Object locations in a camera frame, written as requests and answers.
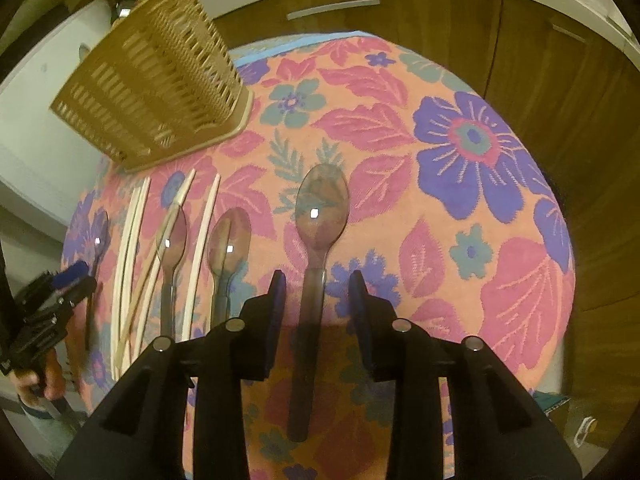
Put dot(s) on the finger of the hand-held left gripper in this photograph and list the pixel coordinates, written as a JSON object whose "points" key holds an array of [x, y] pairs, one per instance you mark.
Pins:
{"points": [[80, 292], [72, 273]]}

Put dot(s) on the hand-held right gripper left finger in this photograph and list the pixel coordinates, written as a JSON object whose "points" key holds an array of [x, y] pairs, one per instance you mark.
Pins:
{"points": [[278, 320]]}

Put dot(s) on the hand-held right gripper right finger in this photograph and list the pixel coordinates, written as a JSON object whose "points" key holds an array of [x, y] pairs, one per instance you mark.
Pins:
{"points": [[358, 320]]}

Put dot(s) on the large clear plastic spoon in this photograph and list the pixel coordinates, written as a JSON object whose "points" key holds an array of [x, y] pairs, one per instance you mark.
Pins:
{"points": [[320, 220]]}

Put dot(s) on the beige slotted utensil basket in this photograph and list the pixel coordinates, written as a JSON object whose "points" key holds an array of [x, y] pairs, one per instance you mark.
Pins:
{"points": [[150, 75]]}

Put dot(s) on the person's left hand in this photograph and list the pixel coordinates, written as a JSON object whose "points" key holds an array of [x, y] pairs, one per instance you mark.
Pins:
{"points": [[50, 380]]}

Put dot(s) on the floral printed cloth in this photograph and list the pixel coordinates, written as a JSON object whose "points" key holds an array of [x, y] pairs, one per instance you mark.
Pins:
{"points": [[400, 240]]}

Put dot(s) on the teal cardboard box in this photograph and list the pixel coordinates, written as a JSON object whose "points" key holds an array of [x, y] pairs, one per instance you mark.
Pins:
{"points": [[554, 401]]}

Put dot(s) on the small white object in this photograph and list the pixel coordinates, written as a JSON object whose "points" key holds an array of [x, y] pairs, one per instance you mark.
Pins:
{"points": [[586, 432]]}

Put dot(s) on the wooden cabinet door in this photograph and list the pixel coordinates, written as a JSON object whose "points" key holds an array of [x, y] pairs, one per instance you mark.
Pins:
{"points": [[575, 125], [400, 15]]}

